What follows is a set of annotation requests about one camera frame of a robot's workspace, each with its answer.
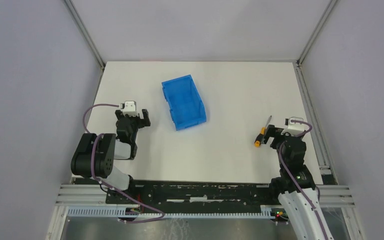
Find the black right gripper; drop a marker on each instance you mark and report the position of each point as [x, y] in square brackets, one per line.
[275, 135]

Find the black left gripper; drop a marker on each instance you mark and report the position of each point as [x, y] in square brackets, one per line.
[134, 121]

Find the orange black handled screwdriver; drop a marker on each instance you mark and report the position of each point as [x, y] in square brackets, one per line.
[259, 137]

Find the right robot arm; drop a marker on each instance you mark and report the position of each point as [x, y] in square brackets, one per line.
[295, 188]

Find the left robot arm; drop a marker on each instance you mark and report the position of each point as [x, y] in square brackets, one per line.
[95, 155]

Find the blue plastic bin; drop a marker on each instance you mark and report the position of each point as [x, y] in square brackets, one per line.
[185, 104]

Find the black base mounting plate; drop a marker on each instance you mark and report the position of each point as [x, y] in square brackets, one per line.
[178, 197]

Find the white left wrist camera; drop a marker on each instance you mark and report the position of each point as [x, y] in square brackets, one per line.
[129, 108]

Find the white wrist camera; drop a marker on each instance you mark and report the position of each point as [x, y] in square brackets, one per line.
[293, 126]
[129, 108]

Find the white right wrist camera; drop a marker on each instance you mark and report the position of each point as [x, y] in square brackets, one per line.
[293, 126]

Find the right aluminium side rail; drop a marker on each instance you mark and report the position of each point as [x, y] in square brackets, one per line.
[323, 156]

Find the white slotted cable duct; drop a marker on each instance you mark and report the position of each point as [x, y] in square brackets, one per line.
[124, 212]

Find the aluminium front frame rails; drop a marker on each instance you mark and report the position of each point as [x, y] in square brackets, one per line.
[331, 196]

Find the left aluminium corner post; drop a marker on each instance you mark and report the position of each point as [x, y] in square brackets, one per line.
[70, 6]

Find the aluminium corner post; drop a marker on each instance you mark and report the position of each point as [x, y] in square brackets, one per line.
[70, 6]
[318, 28]

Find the right aluminium corner post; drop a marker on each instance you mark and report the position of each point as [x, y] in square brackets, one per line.
[318, 28]

